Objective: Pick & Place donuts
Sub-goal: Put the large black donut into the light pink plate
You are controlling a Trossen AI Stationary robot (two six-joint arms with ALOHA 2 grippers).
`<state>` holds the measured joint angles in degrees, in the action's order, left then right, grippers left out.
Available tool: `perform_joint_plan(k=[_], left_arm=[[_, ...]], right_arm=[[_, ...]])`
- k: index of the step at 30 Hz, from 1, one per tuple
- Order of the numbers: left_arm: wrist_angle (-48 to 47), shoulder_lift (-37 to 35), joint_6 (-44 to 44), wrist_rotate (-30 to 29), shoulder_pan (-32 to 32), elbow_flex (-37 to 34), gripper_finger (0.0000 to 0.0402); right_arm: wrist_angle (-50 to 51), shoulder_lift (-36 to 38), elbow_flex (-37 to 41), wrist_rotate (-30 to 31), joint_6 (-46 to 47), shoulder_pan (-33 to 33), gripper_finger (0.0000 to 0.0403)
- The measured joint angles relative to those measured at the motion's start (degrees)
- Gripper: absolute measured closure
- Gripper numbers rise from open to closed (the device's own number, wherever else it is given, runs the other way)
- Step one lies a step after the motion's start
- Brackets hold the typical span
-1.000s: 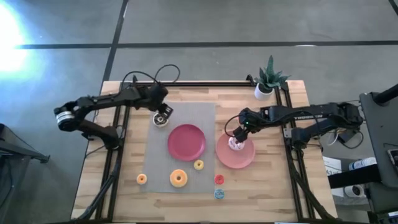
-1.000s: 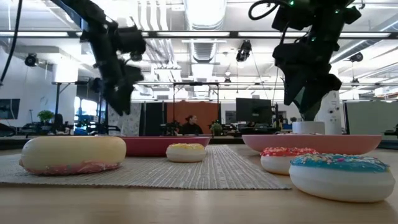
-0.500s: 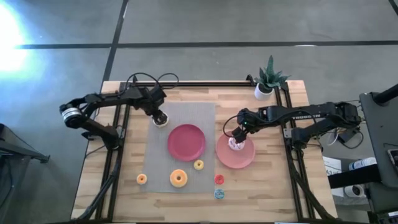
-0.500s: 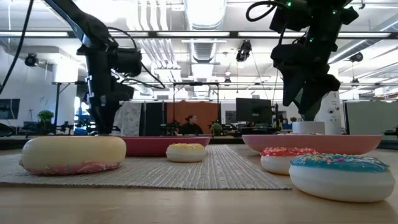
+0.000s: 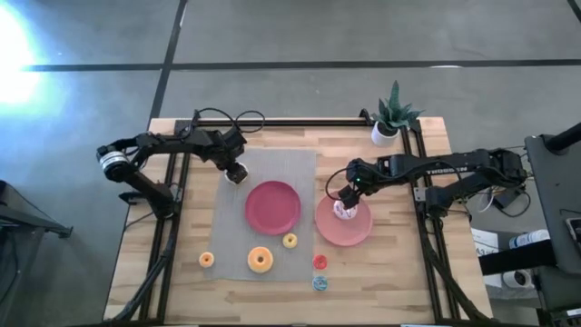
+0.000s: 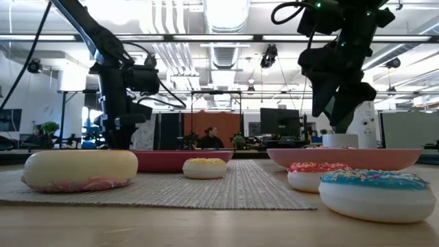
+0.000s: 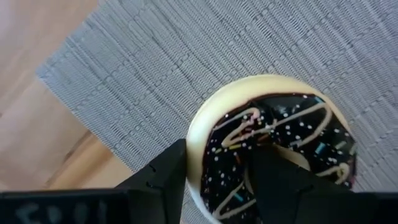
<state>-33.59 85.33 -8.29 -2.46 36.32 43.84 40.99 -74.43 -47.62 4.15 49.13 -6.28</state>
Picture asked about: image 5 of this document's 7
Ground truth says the black side stand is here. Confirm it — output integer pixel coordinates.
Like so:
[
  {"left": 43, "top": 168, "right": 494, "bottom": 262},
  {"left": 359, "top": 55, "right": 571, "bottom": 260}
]
[{"left": 0, "top": 179, "right": 74, "bottom": 240}]

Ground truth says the black shelf board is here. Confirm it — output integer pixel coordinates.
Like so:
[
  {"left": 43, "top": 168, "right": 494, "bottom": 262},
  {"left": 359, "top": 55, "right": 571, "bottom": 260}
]
[{"left": 478, "top": 251, "right": 558, "bottom": 276}]

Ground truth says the white bottle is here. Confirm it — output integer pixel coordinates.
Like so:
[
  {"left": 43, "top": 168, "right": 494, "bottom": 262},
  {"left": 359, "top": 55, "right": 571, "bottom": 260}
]
[{"left": 508, "top": 229, "right": 552, "bottom": 250}]

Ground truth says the white chocolate donut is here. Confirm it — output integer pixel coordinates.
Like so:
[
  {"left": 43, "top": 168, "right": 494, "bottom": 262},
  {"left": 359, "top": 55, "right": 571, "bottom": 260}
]
[{"left": 223, "top": 162, "right": 251, "bottom": 185}]

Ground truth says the large orange donut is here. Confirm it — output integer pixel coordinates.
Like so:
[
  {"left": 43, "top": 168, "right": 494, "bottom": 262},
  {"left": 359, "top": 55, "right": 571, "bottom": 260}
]
[{"left": 247, "top": 245, "right": 275, "bottom": 274}]

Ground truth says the black pole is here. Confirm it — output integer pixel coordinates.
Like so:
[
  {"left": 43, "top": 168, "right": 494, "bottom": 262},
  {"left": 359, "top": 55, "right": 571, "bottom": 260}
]
[{"left": 544, "top": 121, "right": 581, "bottom": 154}]

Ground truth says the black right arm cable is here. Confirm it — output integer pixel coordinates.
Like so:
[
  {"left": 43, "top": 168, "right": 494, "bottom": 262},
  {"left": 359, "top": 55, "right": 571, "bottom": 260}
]
[{"left": 324, "top": 165, "right": 364, "bottom": 203}]

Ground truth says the white plant pot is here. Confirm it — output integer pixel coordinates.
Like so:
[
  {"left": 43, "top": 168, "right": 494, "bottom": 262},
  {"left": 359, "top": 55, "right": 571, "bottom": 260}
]
[{"left": 370, "top": 121, "right": 401, "bottom": 148}]

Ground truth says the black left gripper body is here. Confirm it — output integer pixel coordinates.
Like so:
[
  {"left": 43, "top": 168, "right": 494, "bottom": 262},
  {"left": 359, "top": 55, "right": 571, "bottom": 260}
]
[{"left": 220, "top": 127, "right": 249, "bottom": 170}]

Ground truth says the white printed paper box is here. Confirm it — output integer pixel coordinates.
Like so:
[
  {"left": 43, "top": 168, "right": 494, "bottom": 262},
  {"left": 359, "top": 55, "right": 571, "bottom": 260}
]
[{"left": 470, "top": 226, "right": 500, "bottom": 258}]

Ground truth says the white tape roll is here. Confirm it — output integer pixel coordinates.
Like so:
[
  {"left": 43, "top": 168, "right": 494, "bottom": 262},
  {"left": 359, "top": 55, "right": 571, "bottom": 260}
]
[{"left": 501, "top": 269, "right": 533, "bottom": 290}]

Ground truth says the dark red round plate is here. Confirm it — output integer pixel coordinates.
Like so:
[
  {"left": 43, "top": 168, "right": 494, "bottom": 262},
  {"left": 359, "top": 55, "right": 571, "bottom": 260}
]
[{"left": 244, "top": 180, "right": 302, "bottom": 236}]

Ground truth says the white pink sprinkled donut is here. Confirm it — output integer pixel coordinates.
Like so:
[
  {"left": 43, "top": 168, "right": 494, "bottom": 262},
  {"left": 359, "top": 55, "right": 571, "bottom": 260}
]
[{"left": 332, "top": 199, "right": 359, "bottom": 222}]

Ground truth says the grey woven table mat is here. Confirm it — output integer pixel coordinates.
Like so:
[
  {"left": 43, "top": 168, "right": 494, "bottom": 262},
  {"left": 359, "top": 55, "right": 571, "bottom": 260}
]
[{"left": 203, "top": 147, "right": 318, "bottom": 283}]

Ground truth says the black aluminium table frame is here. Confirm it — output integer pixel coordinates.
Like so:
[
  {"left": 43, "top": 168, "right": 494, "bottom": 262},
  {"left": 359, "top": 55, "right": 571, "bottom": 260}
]
[{"left": 106, "top": 108, "right": 491, "bottom": 326}]

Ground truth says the green artificial plant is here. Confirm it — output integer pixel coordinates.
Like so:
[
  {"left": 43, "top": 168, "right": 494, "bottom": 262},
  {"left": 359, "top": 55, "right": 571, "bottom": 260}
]
[{"left": 371, "top": 80, "right": 426, "bottom": 133}]

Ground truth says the black power adapter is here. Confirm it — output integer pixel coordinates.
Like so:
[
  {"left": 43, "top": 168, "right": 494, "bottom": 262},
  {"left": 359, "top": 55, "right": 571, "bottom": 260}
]
[{"left": 492, "top": 187, "right": 524, "bottom": 211}]

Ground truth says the grey cart top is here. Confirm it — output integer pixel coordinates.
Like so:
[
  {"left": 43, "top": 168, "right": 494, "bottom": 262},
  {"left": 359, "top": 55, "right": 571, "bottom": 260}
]
[{"left": 524, "top": 133, "right": 581, "bottom": 276}]

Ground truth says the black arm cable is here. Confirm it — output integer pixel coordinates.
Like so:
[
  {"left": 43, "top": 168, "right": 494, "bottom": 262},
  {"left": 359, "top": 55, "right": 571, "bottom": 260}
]
[
  {"left": 324, "top": 165, "right": 364, "bottom": 203},
  {"left": 192, "top": 107, "right": 267, "bottom": 135}
]

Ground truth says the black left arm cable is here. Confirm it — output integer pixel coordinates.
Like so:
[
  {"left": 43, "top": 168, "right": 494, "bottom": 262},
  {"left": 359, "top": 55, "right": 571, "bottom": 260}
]
[{"left": 192, "top": 107, "right": 267, "bottom": 135}]

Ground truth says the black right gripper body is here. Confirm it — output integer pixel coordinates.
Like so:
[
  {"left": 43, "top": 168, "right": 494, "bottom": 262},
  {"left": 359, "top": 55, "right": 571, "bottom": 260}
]
[{"left": 338, "top": 183, "right": 364, "bottom": 206}]

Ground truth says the salmon pink round plate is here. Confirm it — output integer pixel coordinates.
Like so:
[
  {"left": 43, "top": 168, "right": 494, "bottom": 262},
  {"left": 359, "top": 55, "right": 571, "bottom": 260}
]
[{"left": 314, "top": 192, "right": 374, "bottom": 248}]

